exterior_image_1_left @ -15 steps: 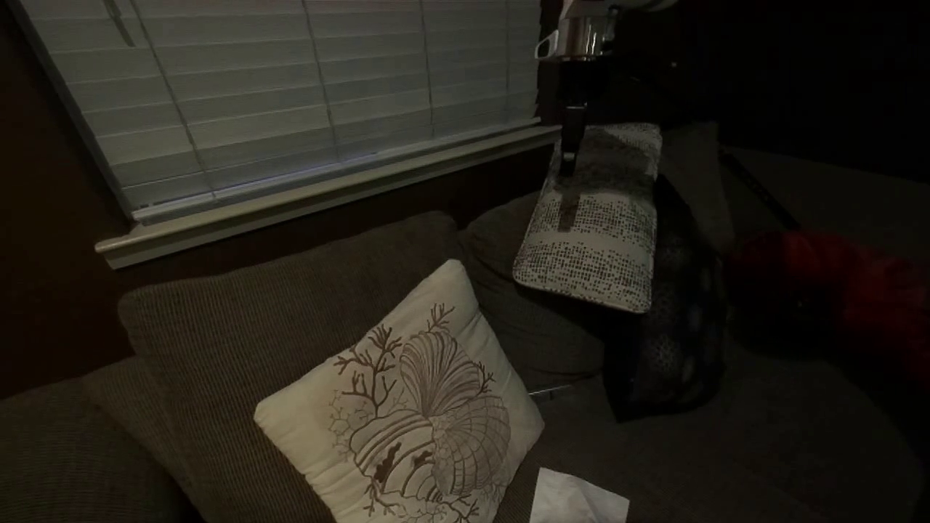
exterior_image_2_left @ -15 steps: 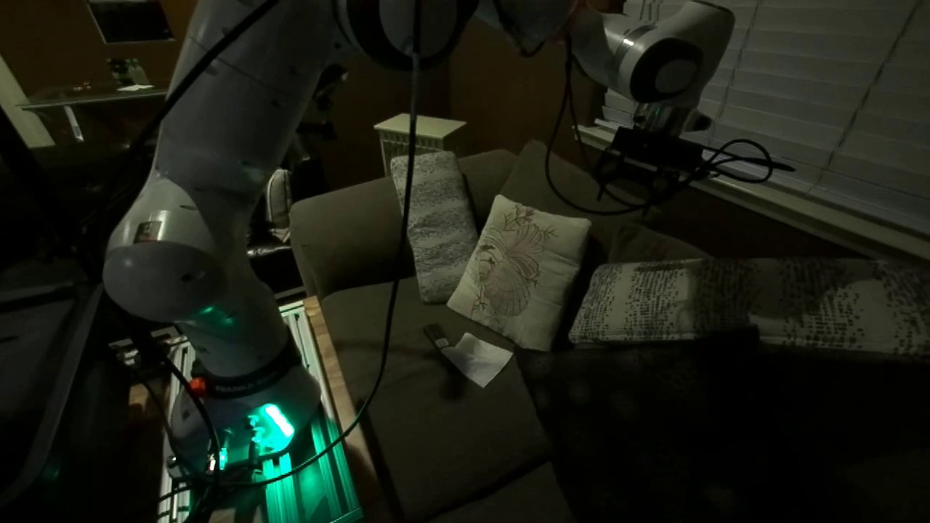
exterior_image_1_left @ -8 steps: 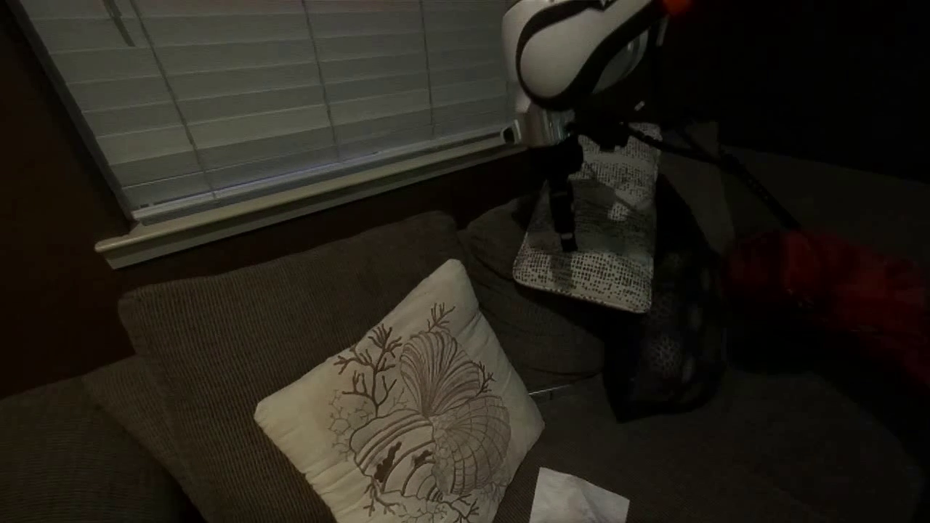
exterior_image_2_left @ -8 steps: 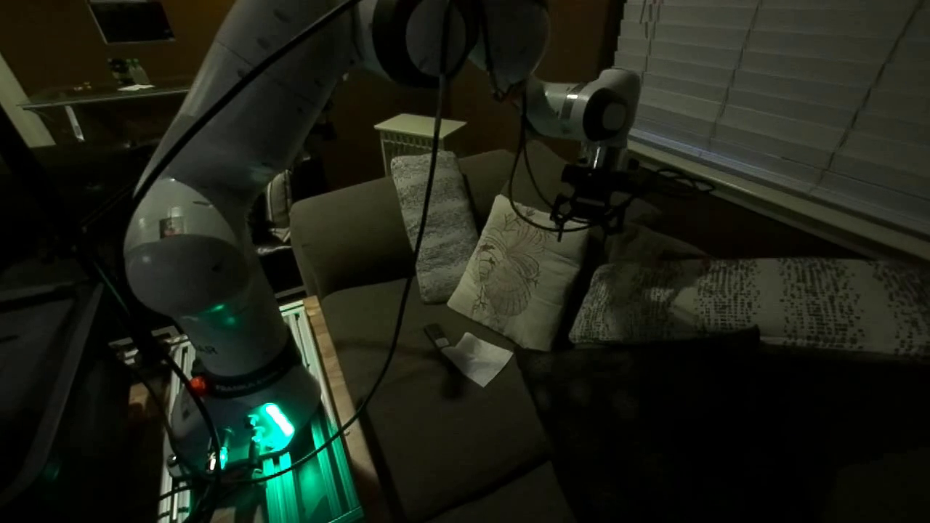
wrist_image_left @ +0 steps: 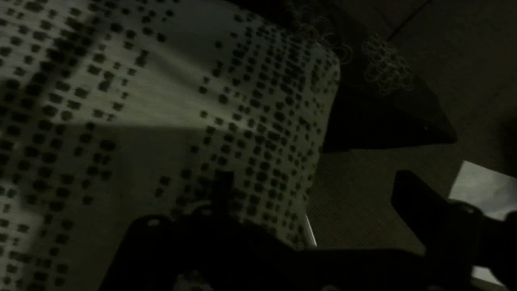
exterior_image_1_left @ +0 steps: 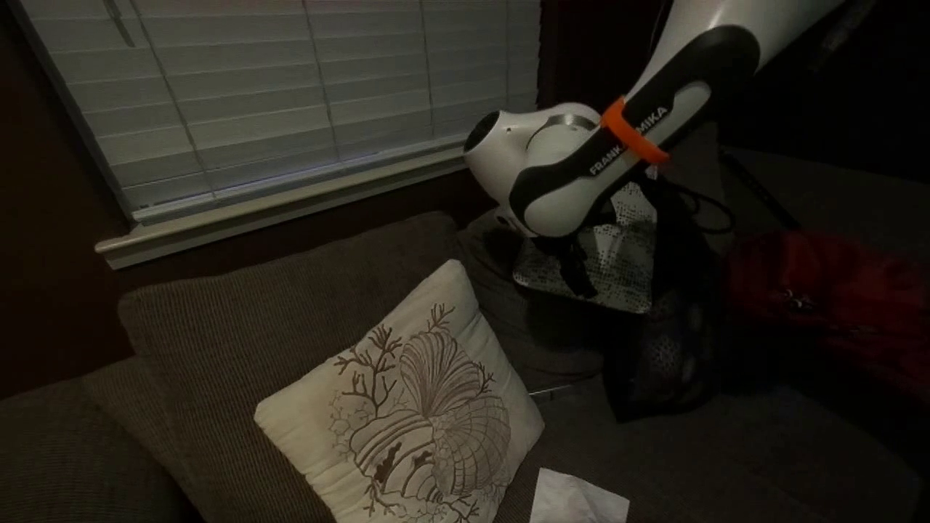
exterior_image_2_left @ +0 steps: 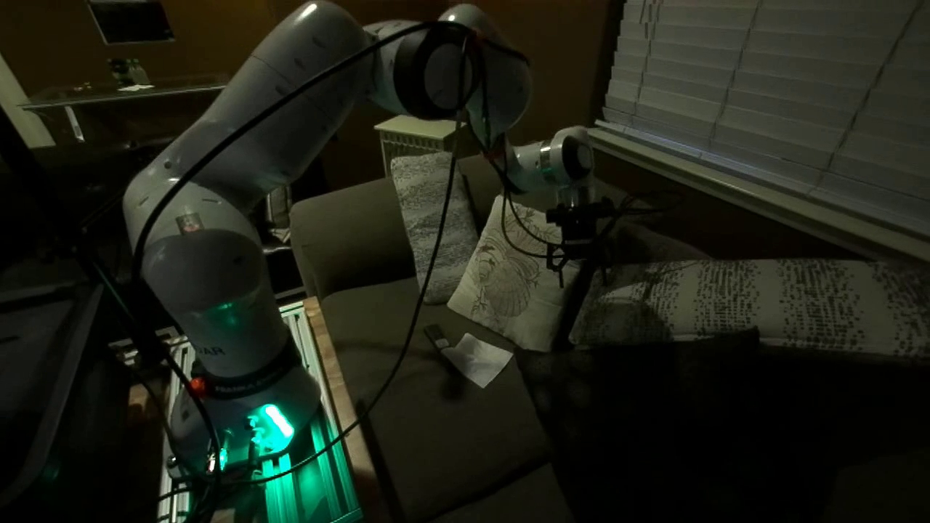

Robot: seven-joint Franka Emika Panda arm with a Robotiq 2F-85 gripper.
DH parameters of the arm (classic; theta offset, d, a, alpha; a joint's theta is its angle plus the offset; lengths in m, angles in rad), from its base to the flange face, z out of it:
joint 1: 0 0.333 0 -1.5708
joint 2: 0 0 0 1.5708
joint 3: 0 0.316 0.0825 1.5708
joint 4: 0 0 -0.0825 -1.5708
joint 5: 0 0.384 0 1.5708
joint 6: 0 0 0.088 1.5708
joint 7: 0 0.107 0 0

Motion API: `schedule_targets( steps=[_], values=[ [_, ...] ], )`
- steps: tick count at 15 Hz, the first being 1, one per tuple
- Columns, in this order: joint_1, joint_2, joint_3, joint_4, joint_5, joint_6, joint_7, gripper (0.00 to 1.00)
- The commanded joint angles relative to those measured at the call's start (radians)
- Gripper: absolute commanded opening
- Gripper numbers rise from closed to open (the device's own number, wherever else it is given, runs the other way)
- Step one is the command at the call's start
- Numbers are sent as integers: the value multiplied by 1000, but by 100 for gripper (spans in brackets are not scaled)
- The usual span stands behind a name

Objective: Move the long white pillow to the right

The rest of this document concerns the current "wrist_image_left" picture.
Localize long white dotted pillow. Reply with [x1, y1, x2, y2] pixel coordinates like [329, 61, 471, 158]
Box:
[0, 0, 342, 291]

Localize dark patterned pillow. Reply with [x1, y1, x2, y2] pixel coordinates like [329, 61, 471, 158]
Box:
[300, 0, 458, 154]

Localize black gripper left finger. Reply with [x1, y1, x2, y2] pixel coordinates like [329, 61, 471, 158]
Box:
[211, 171, 237, 214]

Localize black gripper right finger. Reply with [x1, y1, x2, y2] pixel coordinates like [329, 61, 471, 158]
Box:
[389, 171, 450, 256]

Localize grey fabric sofa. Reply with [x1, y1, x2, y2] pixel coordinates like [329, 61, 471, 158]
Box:
[305, 0, 517, 258]

